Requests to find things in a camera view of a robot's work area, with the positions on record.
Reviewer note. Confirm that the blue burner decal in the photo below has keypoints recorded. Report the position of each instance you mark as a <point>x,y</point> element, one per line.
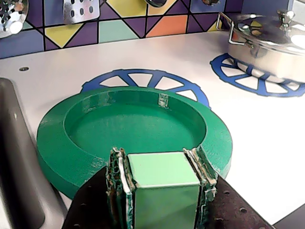
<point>116,72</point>
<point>222,71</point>

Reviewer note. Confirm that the steel skimmer with holes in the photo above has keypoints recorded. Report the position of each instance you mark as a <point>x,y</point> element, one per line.
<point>12,22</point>

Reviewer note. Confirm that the steel slotted spatula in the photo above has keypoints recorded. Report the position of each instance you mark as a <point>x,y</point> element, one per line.
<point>76,19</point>

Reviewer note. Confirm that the steel pot lid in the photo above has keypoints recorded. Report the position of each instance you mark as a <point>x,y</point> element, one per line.
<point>267,31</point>

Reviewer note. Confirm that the green round plate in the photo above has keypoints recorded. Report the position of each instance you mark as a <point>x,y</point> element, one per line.
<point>133,128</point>

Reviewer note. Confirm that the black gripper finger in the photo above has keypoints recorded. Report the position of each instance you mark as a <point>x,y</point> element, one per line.
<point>90,205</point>
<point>228,210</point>

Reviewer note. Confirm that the blue wooden toy kitchen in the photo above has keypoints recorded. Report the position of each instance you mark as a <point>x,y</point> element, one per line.
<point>262,143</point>

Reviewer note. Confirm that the steel toy pot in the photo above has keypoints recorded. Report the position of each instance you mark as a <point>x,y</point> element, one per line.
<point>262,63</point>

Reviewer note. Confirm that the grey toy sink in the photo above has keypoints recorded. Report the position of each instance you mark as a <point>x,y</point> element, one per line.
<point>16,155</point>

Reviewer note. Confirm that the steel toy ladle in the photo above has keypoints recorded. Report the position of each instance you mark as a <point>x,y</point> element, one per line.
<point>156,2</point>

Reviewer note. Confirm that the steel toy spoon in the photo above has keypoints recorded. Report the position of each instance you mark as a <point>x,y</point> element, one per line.
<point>209,2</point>

